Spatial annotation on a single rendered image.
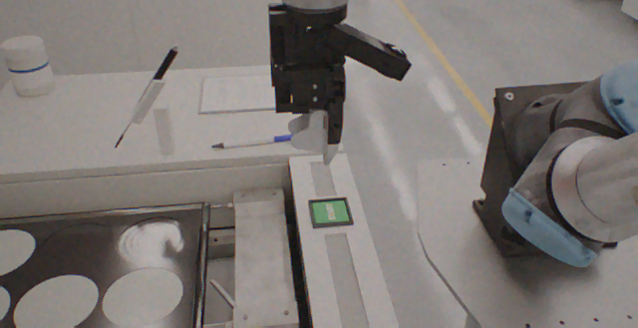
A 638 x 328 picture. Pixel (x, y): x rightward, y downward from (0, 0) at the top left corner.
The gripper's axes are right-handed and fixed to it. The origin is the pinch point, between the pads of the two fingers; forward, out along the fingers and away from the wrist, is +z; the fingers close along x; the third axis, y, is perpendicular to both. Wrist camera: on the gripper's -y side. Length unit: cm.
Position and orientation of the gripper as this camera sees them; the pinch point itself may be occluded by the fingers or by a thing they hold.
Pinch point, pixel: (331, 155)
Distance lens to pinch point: 72.0
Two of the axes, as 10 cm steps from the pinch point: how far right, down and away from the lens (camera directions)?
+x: 1.4, 5.5, -8.3
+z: 0.0, 8.3, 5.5
